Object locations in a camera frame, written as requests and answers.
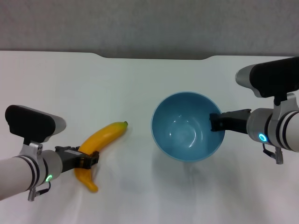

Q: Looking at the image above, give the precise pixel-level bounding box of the silver camera mount bracket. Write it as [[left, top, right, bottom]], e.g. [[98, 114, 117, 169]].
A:
[[273, 92, 296, 113], [20, 137, 44, 161]]

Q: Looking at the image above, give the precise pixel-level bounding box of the yellow banana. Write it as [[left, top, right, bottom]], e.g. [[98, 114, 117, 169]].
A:
[[74, 120, 129, 193]]

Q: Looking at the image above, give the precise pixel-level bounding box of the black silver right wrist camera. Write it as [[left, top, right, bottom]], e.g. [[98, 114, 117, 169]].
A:
[[235, 56, 299, 98]]

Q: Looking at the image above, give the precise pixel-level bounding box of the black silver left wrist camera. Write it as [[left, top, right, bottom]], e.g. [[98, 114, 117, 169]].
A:
[[5, 105, 67, 143]]

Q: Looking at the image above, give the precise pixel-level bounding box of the silver right camera mount bracket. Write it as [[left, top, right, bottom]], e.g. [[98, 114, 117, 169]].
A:
[[273, 92, 296, 113]]

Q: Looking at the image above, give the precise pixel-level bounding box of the light blue bowl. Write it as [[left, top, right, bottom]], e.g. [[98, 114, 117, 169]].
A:
[[150, 91, 226, 163]]

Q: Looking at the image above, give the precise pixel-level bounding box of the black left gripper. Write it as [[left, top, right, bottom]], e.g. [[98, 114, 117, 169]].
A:
[[55, 146, 100, 173]]

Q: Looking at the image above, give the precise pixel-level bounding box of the silver left camera mount bracket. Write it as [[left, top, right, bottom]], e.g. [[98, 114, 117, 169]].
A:
[[20, 137, 44, 161]]

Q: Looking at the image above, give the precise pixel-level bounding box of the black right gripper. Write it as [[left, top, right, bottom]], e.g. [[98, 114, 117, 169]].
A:
[[209, 108, 252, 135]]

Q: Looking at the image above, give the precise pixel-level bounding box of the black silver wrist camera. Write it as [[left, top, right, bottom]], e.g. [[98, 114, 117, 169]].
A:
[[5, 105, 67, 143], [235, 56, 299, 98]]

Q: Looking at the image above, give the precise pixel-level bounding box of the black right arm cable plug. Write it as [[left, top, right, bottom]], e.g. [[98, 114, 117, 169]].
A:
[[263, 143, 283, 165]]

